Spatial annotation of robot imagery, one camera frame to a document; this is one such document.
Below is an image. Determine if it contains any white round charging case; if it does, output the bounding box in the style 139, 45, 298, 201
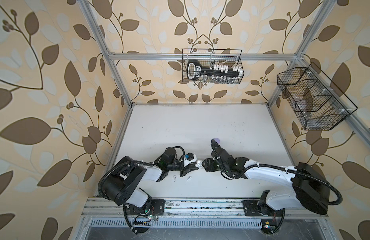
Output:
196, 160, 203, 168

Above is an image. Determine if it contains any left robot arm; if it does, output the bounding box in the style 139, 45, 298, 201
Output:
98, 146, 199, 210

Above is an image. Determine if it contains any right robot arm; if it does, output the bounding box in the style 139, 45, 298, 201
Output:
202, 139, 343, 215

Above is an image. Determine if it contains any black tool with white bits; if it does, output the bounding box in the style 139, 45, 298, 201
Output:
185, 60, 244, 80

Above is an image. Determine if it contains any aluminium rail front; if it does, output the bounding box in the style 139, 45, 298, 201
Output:
81, 198, 328, 229

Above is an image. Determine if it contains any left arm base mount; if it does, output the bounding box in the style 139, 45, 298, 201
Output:
122, 199, 166, 235

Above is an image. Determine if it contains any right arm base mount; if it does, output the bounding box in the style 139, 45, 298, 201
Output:
242, 200, 285, 235

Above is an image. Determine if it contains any black wire basket back wall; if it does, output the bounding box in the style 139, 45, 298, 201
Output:
182, 48, 244, 85

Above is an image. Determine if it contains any black wire basket wall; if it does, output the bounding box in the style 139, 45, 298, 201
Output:
182, 48, 244, 85
277, 62, 358, 131

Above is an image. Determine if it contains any black wire basket right wall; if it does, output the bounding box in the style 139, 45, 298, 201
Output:
277, 62, 358, 131

